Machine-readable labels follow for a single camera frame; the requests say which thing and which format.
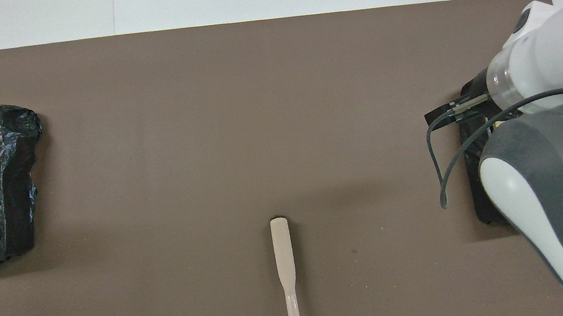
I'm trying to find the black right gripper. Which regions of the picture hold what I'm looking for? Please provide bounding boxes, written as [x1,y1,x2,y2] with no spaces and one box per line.
[419,66,508,130]

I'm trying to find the brown table mat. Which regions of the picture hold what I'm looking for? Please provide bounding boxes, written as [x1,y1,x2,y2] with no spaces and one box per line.
[0,0,563,316]

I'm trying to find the beige hand brush black bristles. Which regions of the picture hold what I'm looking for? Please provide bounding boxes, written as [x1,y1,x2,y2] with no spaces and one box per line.
[269,215,303,316]

